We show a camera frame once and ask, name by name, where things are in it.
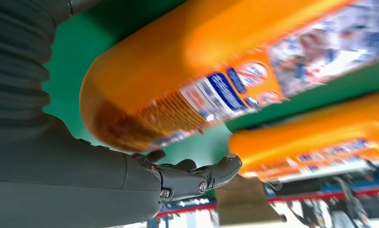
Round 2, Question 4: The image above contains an open cardboard box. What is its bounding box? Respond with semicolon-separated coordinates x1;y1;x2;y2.
214;174;288;227

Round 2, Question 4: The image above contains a red rail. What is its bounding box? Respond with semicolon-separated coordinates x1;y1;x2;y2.
155;185;379;219

